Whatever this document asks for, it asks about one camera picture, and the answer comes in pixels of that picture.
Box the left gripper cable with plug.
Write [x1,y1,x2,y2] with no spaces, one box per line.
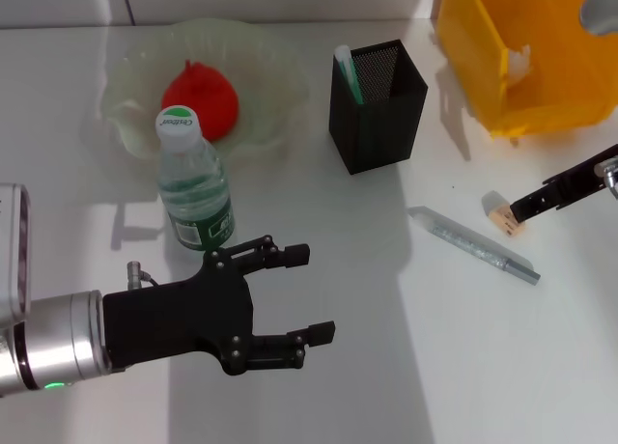
[125,262,160,291]

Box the beige eraser white sleeve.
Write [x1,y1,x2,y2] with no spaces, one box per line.
[481,190,530,237]

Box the right gripper cable with plug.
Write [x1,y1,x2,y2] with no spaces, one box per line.
[594,157,618,194]

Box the yellow plastic bin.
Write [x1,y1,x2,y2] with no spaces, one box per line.
[436,0,618,141]

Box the clear water bottle green label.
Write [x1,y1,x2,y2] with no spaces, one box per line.
[154,104,237,252]

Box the white paper ball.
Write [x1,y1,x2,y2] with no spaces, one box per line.
[506,42,535,86]

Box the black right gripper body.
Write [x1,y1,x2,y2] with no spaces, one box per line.
[572,143,618,197]

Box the gripper cable with plug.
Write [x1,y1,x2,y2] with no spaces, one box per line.
[125,262,160,291]
[594,157,618,194]

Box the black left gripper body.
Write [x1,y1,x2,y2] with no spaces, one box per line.
[102,250,256,377]

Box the left wrist camera unit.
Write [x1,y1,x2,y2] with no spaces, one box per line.
[0,182,33,328]

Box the black mesh pen holder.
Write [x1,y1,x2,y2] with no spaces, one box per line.
[328,39,430,176]

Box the green glass fruit plate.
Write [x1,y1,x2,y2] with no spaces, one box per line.
[101,18,310,168]

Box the green white pen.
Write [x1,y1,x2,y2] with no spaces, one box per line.
[336,44,366,105]

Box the silver glitter pen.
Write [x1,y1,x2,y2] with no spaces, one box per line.
[407,206,542,287]

